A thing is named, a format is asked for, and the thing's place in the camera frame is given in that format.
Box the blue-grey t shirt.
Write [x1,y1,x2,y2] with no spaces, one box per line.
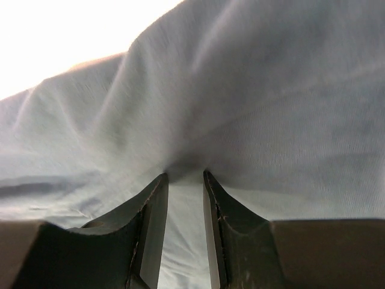
[1,1,384,288]

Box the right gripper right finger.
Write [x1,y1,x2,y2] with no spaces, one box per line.
[203,170,285,288]

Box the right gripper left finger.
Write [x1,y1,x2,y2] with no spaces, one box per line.
[81,173,168,288]

